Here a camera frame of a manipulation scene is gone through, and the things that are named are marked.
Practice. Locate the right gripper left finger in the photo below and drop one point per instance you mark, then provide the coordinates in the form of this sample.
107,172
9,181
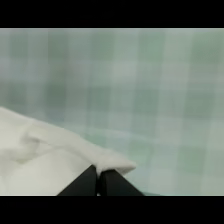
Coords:
85,185

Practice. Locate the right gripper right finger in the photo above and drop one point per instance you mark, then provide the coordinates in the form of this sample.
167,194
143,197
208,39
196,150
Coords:
115,185

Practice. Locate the white shirt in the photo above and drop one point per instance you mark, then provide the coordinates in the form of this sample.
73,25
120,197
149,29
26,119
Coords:
46,160

